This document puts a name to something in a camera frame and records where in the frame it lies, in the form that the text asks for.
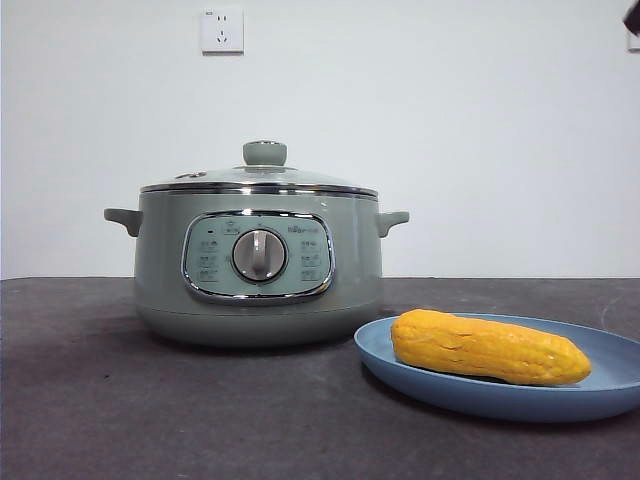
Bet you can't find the blue round plate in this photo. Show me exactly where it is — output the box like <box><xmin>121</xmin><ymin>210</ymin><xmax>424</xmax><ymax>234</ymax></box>
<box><xmin>353</xmin><ymin>314</ymin><xmax>640</xmax><ymax>424</ymax></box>

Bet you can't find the yellow corn cob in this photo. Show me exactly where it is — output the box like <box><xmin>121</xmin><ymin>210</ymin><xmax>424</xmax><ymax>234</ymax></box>
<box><xmin>390</xmin><ymin>308</ymin><xmax>594</xmax><ymax>388</ymax></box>

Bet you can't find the sage green electric steamer pot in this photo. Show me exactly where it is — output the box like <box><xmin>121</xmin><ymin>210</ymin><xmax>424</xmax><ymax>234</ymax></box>
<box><xmin>103</xmin><ymin>191</ymin><xmax>411</xmax><ymax>350</ymax></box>

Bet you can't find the white wall power socket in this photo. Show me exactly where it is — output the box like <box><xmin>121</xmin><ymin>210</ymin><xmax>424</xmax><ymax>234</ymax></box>
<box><xmin>201</xmin><ymin>8</ymin><xmax>245</xmax><ymax>55</ymax></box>

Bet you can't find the glass lid with green knob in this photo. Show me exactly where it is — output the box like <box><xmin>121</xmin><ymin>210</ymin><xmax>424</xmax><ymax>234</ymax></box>
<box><xmin>139</xmin><ymin>140</ymin><xmax>378</xmax><ymax>197</ymax></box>

